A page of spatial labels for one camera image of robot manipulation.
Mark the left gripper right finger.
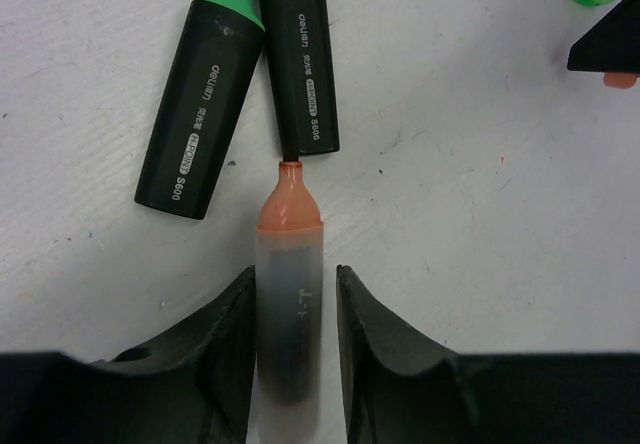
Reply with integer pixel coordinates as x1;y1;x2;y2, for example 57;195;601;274
335;263;461;444

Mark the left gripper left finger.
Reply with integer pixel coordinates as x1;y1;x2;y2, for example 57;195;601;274
89;264;258;444

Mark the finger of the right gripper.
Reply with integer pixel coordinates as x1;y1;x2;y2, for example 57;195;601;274
567;0;640;74

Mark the salmon orange pen cap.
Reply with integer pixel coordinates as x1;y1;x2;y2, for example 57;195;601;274
603;72;638;89

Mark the orange capped black highlighter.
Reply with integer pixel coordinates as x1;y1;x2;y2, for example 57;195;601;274
259;0;340;161

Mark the green capped black highlighter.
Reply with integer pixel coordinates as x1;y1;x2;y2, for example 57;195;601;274
134;0;265;220

